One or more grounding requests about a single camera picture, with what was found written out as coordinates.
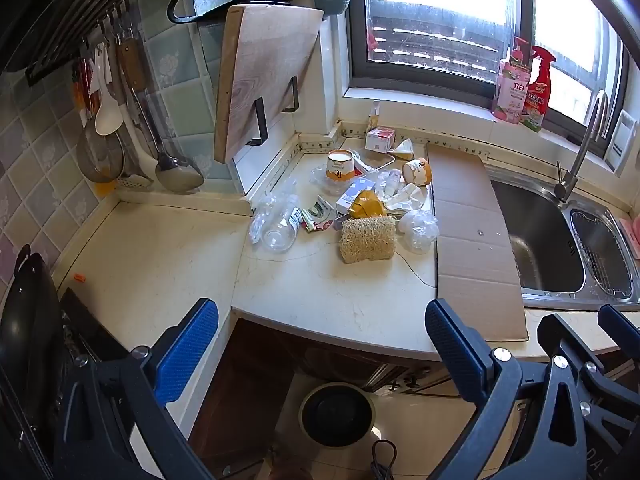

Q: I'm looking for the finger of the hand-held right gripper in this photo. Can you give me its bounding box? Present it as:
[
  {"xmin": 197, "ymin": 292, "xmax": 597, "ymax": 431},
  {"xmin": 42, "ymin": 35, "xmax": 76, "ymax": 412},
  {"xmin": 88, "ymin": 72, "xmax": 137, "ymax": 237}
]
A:
[
  {"xmin": 537, "ymin": 314, "xmax": 608, "ymax": 386},
  {"xmin": 598, "ymin": 304, "xmax": 640, "ymax": 361}
]

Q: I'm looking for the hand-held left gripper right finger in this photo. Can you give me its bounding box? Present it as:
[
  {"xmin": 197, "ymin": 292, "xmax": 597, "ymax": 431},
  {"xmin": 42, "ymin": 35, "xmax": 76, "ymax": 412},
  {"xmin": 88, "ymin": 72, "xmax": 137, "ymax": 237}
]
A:
[{"xmin": 425, "ymin": 299, "xmax": 591, "ymax": 480}]

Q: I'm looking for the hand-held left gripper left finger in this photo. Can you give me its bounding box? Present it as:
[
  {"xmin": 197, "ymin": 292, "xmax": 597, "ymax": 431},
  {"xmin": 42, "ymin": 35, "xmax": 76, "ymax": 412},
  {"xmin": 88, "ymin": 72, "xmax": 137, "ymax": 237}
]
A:
[{"xmin": 52, "ymin": 298, "xmax": 219, "ymax": 480}]

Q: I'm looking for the beige trash bin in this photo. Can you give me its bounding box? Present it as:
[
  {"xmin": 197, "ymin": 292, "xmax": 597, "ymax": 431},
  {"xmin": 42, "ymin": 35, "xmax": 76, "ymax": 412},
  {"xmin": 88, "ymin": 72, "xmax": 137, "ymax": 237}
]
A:
[{"xmin": 298, "ymin": 382, "xmax": 377, "ymax": 447}]

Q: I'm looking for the white plastic bag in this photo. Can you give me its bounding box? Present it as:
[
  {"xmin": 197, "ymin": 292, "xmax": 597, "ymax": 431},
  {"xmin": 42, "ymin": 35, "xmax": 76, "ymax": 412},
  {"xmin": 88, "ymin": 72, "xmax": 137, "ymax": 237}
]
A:
[{"xmin": 398, "ymin": 209, "xmax": 441, "ymax": 254}]

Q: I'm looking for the yellow packet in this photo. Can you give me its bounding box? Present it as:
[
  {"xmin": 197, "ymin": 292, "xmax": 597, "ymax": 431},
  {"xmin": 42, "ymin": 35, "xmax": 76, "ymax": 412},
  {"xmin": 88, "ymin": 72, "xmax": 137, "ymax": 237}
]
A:
[{"xmin": 349, "ymin": 190, "xmax": 387, "ymax": 221}]

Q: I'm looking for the green white wrapper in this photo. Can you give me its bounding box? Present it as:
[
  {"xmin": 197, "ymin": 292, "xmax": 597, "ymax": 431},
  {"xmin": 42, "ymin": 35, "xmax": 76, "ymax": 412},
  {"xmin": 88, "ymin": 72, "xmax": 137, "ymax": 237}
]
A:
[{"xmin": 301, "ymin": 196, "xmax": 335, "ymax": 232}]

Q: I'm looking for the pink sponge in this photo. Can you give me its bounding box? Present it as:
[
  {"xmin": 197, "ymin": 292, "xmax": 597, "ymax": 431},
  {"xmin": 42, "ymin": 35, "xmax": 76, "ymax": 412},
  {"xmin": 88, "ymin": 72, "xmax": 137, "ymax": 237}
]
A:
[{"xmin": 619, "ymin": 217, "xmax": 640, "ymax": 248}]

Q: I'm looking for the black stove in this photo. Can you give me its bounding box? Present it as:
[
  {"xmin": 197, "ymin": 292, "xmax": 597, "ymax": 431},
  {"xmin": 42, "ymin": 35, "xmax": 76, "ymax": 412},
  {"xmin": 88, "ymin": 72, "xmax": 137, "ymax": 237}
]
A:
[{"xmin": 57, "ymin": 287, "xmax": 126, "ymax": 366}]

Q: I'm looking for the stainless steel sink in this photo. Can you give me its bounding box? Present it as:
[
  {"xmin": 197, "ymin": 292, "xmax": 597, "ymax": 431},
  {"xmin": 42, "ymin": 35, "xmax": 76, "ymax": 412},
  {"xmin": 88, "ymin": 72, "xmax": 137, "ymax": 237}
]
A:
[{"xmin": 487, "ymin": 162, "xmax": 640, "ymax": 311}]

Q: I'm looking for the brown cardboard sheet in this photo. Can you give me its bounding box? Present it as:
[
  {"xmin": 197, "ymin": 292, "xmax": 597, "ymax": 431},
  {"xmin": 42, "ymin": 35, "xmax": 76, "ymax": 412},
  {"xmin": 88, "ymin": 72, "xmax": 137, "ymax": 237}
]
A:
[{"xmin": 426, "ymin": 142, "xmax": 530, "ymax": 343}]

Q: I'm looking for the loofah sponge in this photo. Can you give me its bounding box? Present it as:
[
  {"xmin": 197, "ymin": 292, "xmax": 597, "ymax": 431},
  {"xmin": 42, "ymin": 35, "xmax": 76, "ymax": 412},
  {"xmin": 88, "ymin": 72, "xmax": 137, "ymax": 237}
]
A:
[{"xmin": 340, "ymin": 216, "xmax": 397, "ymax": 264}]

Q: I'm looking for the large clear plastic bottle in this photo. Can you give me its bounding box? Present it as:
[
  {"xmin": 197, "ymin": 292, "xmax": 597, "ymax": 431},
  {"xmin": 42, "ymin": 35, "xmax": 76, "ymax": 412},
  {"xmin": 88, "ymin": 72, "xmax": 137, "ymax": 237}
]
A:
[{"xmin": 249, "ymin": 192, "xmax": 304, "ymax": 253}]

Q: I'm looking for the black wok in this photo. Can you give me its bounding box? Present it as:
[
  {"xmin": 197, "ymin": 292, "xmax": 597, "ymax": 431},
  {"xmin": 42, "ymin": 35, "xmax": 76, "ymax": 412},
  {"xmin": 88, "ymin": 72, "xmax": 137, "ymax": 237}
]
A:
[{"xmin": 0, "ymin": 245, "xmax": 66, "ymax": 421}]

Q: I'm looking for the crumpled white paper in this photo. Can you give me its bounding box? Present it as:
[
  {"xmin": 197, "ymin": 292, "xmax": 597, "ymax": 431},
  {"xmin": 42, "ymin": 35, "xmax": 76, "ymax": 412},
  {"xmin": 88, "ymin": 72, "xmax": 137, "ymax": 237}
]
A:
[{"xmin": 387, "ymin": 183, "xmax": 427, "ymax": 212}]

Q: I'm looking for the white slotted spatula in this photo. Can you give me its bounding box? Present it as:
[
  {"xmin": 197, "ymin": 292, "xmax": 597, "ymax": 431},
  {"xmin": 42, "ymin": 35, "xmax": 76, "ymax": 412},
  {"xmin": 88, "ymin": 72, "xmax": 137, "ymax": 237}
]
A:
[{"xmin": 117, "ymin": 105, "xmax": 161, "ymax": 191}]

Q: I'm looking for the small clear plastic bottle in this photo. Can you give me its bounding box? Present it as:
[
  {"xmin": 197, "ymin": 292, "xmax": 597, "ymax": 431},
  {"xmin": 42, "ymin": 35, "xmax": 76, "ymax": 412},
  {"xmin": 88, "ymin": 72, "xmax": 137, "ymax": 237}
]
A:
[{"xmin": 374, "ymin": 169, "xmax": 404, "ymax": 200}]

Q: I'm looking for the metal faucet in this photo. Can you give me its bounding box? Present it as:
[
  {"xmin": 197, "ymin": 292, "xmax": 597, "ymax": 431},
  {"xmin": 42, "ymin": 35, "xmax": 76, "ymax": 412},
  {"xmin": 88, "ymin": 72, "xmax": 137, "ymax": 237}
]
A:
[{"xmin": 554, "ymin": 90, "xmax": 611, "ymax": 204}]

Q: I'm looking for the crushed orange white paper cup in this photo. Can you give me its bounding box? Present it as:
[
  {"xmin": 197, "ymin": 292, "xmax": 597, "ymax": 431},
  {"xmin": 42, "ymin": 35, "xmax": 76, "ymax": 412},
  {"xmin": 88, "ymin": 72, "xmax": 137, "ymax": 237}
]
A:
[{"xmin": 402, "ymin": 157, "xmax": 431, "ymax": 187}]

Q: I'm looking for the white purple box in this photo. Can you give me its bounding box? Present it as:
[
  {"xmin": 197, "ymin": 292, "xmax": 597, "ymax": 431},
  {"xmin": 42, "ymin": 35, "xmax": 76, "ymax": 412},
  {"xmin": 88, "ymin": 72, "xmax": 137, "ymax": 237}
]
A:
[{"xmin": 335, "ymin": 179, "xmax": 373, "ymax": 213}]

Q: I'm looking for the white yellow carton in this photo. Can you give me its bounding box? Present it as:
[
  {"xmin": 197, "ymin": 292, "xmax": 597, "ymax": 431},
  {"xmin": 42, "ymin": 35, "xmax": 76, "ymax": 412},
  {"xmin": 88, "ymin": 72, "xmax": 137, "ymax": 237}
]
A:
[{"xmin": 387, "ymin": 138, "xmax": 416, "ymax": 161}]

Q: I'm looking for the clear plastic bag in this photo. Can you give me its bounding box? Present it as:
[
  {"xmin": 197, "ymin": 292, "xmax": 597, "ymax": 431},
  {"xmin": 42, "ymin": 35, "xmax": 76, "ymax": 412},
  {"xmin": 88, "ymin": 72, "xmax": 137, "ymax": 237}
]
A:
[{"xmin": 309, "ymin": 164, "xmax": 346, "ymax": 196}]

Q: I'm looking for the red white carton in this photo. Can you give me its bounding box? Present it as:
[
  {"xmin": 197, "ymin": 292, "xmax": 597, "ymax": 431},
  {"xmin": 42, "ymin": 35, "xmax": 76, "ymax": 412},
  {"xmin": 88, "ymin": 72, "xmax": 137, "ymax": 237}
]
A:
[{"xmin": 365, "ymin": 127, "xmax": 397, "ymax": 154}]

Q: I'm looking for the black cutting board holder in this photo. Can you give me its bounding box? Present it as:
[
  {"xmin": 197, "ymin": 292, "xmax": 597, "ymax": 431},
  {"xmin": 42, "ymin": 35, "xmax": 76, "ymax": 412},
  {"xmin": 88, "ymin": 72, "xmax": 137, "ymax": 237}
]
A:
[{"xmin": 245, "ymin": 75, "xmax": 301, "ymax": 147}]

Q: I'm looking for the red spray bottle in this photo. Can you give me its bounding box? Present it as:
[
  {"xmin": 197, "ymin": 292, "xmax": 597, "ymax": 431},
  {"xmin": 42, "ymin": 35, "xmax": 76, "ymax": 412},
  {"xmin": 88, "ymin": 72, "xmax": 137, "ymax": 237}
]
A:
[{"xmin": 520, "ymin": 45, "xmax": 557, "ymax": 133}]

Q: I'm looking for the white rice paddle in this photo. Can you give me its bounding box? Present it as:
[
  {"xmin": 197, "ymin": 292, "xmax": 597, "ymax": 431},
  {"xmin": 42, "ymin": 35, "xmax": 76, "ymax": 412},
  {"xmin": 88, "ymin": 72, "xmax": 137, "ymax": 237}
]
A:
[{"xmin": 94, "ymin": 42, "xmax": 125, "ymax": 136}]

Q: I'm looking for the pink detergent bottle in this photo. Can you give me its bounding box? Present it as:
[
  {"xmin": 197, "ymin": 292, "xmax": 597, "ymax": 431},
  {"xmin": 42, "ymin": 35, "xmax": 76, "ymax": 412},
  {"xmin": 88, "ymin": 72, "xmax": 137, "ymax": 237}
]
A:
[{"xmin": 491, "ymin": 37, "xmax": 533, "ymax": 123}]

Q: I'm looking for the wooden cutting board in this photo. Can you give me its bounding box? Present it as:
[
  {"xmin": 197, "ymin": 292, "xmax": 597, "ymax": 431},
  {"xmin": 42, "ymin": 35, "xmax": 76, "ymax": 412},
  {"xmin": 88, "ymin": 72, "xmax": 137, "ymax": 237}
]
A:
[{"xmin": 214, "ymin": 4, "xmax": 326, "ymax": 164}]

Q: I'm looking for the wire drain basket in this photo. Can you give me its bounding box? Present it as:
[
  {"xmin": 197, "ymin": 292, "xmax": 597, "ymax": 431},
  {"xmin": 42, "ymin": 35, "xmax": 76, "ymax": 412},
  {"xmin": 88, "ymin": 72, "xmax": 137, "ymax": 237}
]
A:
[{"xmin": 570, "ymin": 207, "xmax": 636, "ymax": 301}]

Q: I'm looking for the black cable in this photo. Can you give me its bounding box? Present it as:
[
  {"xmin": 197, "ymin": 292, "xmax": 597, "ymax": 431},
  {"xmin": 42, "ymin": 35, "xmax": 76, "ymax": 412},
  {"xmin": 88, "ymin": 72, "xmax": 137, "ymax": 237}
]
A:
[{"xmin": 370, "ymin": 439, "xmax": 399, "ymax": 480}]

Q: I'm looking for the metal ladle wooden handle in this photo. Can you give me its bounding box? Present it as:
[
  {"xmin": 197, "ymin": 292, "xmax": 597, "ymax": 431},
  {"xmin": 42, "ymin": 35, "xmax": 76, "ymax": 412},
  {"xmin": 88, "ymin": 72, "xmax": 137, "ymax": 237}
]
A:
[{"xmin": 117, "ymin": 35, "xmax": 205, "ymax": 193}]

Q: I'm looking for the white wall outlet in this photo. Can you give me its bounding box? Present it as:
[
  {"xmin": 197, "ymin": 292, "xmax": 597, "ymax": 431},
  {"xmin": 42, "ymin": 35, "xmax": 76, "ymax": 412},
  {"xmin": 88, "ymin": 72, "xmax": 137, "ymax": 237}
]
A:
[{"xmin": 604, "ymin": 109, "xmax": 640, "ymax": 177}]

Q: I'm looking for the wire mesh strainer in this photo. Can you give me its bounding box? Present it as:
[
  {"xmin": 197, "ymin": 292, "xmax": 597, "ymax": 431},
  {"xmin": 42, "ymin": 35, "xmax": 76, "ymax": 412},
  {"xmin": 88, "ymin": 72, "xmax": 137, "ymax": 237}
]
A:
[{"xmin": 75, "ymin": 110, "xmax": 126, "ymax": 184}]

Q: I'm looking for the red handled utensil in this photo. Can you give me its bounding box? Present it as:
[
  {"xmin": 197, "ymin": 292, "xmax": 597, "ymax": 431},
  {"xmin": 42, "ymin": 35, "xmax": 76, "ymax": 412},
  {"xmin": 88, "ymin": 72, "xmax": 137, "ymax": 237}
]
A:
[{"xmin": 72, "ymin": 57, "xmax": 95, "ymax": 121}]

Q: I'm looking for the wall utensil rack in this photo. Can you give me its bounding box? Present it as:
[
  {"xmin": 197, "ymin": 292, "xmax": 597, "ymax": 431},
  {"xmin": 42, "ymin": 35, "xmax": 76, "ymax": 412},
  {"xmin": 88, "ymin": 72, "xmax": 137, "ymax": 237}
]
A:
[{"xmin": 25, "ymin": 0, "xmax": 183, "ymax": 86}]

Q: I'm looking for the dark window frame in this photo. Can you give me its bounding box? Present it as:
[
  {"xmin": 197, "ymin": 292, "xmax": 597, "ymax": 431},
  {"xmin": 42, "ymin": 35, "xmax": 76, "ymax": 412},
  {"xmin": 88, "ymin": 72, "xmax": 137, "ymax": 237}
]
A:
[{"xmin": 347, "ymin": 0, "xmax": 632, "ymax": 158}]

